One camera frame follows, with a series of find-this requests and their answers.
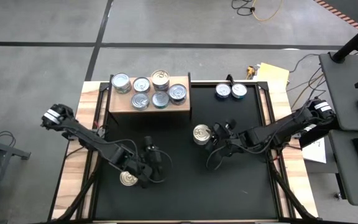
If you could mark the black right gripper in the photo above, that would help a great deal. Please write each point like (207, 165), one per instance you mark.
(228, 138)

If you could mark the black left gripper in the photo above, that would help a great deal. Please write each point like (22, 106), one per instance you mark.
(154, 165)

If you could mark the blue label tuna can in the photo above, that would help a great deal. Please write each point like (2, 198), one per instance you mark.
(223, 90)

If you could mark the navy label tuna can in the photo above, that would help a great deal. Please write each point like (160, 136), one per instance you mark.
(179, 102)

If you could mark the dark label tuna can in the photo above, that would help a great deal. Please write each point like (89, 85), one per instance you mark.
(177, 91)

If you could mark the teal tuna can with barcode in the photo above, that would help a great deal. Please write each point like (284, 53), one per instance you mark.
(160, 99)

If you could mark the gold-lid red-band tuna can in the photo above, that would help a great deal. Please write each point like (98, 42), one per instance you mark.
(161, 90)

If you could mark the Bumble Bee light tuna can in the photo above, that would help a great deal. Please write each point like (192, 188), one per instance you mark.
(201, 143)
(122, 92)

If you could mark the silver-top reddish-side tuna can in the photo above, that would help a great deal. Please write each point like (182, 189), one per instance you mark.
(141, 84)

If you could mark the tall red blue label can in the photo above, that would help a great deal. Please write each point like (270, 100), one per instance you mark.
(159, 77)
(200, 133)

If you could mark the white green label tuna can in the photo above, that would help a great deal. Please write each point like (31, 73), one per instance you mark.
(121, 81)

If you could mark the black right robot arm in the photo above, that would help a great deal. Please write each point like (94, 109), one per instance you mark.
(278, 130)

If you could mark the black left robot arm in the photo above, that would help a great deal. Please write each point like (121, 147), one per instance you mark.
(95, 144)

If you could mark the yellow black hand tool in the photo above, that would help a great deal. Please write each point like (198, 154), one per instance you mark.
(250, 72)

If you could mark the yellow paper folder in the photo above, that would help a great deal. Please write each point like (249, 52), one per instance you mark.
(273, 74)

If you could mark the white paper sheet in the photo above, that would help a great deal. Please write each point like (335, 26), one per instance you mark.
(317, 154)

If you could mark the grey side desk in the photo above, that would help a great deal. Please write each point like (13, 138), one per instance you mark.
(343, 174)
(340, 93)

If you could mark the grey metal stand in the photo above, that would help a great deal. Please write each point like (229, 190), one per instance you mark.
(5, 149)

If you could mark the black slanted pole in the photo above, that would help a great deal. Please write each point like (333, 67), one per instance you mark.
(354, 40)

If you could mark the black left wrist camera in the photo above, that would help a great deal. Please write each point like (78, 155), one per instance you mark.
(148, 142)

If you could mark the wooden shelf black frame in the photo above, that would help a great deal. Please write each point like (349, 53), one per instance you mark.
(120, 105)

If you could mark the black metal table frame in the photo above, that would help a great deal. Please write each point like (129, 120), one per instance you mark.
(93, 199)

